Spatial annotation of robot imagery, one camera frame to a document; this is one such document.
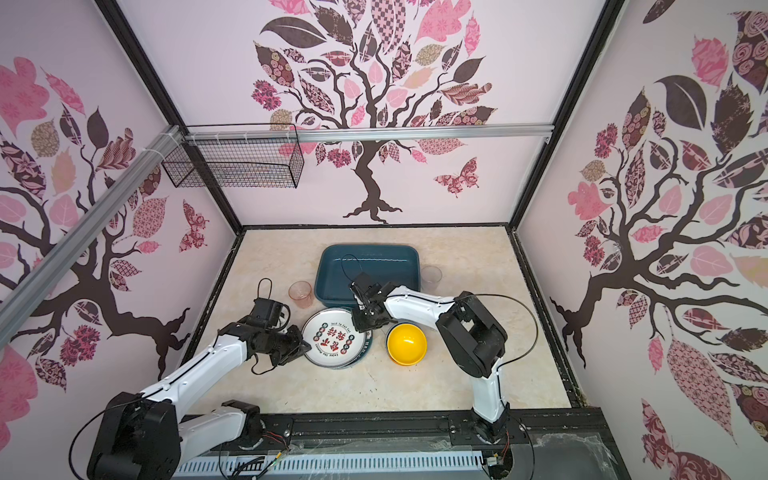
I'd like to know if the white plate green lettered rim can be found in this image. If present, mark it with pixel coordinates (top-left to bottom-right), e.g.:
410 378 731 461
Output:
346 331 373 368

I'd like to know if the white plate red pattern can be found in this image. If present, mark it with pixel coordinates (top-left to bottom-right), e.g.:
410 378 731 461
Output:
302 308 367 369

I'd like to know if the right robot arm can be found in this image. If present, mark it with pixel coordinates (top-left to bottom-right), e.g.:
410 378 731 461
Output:
349 273 509 443

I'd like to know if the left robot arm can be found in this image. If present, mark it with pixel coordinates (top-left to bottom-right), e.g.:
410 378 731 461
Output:
86 322 311 479

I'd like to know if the teal plastic bin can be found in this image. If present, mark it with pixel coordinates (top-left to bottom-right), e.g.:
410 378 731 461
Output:
314 244 421 308

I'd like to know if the clear cup near bin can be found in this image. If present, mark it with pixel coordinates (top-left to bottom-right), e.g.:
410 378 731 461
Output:
421 265 443 287

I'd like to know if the yellow bowl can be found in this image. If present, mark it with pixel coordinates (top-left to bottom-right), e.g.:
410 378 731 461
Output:
386 323 428 366

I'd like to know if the pink plastic cup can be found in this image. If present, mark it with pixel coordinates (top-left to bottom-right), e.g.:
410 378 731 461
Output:
288 281 313 309

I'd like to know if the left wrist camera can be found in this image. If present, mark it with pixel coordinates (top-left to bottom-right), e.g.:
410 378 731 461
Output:
245 298 291 330

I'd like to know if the white slotted cable duct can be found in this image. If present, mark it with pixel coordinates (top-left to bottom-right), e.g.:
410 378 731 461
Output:
174 451 487 479

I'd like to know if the black wire basket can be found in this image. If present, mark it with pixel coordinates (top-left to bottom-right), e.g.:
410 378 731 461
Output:
162 122 305 189

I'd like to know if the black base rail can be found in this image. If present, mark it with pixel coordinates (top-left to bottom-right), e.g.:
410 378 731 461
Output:
199 408 630 479

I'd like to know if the aluminium rail left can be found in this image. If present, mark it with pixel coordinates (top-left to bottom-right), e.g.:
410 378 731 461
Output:
1 126 183 345

